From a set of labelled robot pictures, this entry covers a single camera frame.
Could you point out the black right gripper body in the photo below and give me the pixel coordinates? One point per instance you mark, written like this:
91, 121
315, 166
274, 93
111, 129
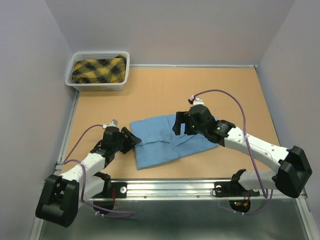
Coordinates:
191, 128

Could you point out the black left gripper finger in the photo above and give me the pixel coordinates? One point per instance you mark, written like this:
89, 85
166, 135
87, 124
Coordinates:
126, 147
131, 138

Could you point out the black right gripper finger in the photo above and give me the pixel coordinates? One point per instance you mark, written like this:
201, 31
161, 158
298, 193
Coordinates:
182, 117
177, 126

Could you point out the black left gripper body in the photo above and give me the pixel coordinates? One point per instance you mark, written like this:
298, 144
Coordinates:
122, 141

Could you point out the light blue long sleeve shirt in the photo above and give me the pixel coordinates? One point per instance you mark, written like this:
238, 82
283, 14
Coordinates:
160, 145

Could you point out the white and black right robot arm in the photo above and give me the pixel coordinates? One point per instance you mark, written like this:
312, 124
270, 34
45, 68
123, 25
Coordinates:
289, 171

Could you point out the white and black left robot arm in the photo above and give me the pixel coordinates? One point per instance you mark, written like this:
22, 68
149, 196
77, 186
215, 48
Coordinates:
85, 184

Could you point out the white plastic basket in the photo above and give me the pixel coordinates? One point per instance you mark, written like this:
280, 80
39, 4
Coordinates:
83, 55

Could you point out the yellow plaid shirt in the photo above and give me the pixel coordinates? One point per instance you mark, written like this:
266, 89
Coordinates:
100, 71

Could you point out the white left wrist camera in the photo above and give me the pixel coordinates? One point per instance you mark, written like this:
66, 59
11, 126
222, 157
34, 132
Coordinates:
113, 123

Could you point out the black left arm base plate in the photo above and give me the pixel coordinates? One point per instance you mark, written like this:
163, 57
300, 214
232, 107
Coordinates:
107, 198

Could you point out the aluminium mounting rail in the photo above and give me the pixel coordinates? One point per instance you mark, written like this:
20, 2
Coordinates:
178, 189

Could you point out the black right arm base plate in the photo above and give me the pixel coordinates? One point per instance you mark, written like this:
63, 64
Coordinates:
225, 190

